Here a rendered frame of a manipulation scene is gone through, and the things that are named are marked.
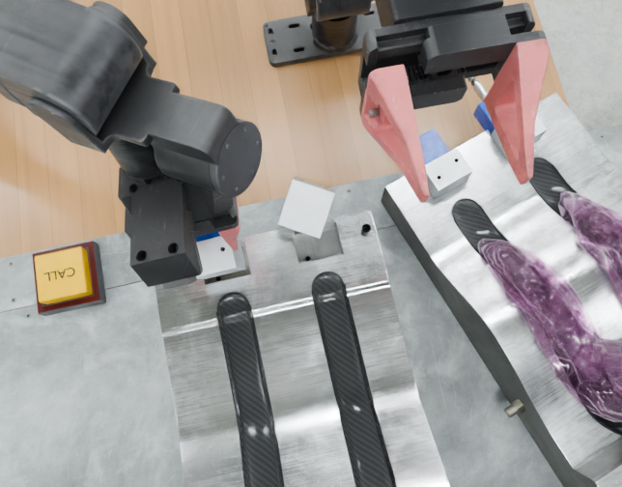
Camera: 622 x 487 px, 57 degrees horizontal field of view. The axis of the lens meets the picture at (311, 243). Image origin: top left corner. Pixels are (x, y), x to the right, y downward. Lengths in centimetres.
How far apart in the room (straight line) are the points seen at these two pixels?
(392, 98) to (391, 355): 36
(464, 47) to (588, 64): 162
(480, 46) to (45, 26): 27
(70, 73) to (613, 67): 176
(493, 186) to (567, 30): 131
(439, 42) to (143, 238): 26
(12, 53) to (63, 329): 44
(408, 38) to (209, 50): 55
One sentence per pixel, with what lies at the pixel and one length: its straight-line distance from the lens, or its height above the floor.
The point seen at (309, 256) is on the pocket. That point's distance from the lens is 68.
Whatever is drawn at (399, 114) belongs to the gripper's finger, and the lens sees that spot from 34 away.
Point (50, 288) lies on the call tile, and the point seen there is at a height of 84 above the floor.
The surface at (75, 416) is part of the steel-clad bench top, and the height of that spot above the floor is 80.
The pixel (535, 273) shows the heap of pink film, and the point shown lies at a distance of 67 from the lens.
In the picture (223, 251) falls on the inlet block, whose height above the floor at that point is 95.
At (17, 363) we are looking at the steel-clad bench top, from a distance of 81.
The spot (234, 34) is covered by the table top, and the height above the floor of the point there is 80.
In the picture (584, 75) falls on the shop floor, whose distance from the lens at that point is 194.
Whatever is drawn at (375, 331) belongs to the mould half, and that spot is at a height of 89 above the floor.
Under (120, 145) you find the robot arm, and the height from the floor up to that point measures 113.
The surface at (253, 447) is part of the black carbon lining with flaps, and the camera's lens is 64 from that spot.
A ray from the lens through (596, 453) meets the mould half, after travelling 71.
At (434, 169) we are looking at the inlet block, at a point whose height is 88.
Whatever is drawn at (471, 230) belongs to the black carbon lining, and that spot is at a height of 85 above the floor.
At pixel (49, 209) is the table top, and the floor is 80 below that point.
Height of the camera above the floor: 152
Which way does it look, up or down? 75 degrees down
